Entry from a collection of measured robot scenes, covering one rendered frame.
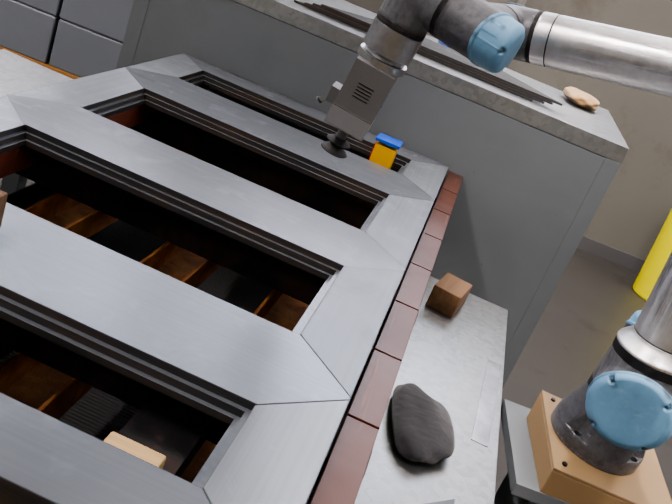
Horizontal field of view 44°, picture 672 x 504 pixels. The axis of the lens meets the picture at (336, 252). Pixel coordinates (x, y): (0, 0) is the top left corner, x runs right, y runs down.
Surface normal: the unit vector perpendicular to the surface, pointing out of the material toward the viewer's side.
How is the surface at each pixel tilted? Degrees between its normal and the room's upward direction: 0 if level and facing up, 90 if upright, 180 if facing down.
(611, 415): 100
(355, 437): 0
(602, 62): 113
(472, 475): 0
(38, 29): 90
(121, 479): 0
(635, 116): 90
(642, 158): 90
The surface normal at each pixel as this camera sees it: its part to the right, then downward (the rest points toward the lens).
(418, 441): 0.39, -0.82
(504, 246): -0.22, 0.31
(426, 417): 0.19, -0.90
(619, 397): -0.49, 0.35
